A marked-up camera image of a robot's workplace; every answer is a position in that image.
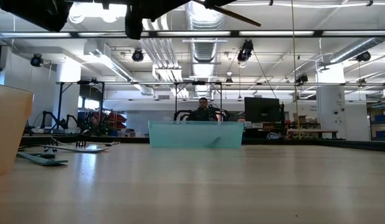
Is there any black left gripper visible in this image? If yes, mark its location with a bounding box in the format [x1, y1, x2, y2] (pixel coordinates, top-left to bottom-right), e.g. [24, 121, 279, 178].
[100, 0, 239, 40]

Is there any person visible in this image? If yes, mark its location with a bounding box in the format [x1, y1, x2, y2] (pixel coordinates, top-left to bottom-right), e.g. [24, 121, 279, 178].
[188, 96, 218, 122]

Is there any black computer monitor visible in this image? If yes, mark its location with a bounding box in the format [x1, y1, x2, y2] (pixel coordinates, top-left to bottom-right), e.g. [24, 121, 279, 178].
[244, 96, 285, 125]

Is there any teal plastic bin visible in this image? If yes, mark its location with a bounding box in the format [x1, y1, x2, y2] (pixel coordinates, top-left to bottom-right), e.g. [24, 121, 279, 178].
[148, 120, 245, 149]

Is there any cluttered background desk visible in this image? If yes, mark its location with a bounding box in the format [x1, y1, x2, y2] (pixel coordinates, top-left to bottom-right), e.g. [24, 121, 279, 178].
[244, 120, 321, 140]

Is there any cardboard box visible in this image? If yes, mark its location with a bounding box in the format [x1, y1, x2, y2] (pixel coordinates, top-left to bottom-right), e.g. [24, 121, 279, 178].
[292, 112, 308, 124]

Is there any white building column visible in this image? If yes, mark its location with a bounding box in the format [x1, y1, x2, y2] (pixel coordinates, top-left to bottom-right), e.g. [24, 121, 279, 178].
[316, 63, 348, 140]

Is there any red storage object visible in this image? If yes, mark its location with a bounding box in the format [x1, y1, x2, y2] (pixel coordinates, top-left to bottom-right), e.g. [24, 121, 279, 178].
[86, 111, 128, 129]

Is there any blue storage bins shelf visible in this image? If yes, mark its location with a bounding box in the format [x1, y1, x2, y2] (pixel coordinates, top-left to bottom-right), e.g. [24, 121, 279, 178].
[368, 104, 385, 141]

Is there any cluttered background workbench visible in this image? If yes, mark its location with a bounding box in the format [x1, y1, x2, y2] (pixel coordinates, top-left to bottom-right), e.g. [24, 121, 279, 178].
[21, 119, 150, 138]

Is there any tan plastic cup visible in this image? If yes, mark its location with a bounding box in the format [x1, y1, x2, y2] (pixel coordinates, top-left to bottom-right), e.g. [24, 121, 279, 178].
[0, 83, 34, 175]

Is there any silver ventilation duct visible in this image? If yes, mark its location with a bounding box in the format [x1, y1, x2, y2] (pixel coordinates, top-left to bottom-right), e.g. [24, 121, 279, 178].
[328, 37, 385, 65]
[184, 0, 228, 63]

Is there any black overhead frame bar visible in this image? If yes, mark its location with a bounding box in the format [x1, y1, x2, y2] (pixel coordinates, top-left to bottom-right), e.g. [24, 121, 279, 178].
[0, 29, 385, 39]

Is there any thin hanging cable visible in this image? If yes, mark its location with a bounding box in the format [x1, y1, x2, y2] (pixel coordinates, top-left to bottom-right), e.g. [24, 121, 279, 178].
[290, 0, 302, 140]

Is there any black metal rig frame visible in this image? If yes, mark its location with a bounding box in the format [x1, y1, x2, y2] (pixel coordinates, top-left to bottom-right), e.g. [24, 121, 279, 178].
[56, 80, 225, 125]

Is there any black table edge rail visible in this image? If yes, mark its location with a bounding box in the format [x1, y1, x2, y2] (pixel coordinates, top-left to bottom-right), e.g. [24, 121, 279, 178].
[19, 135, 385, 152]

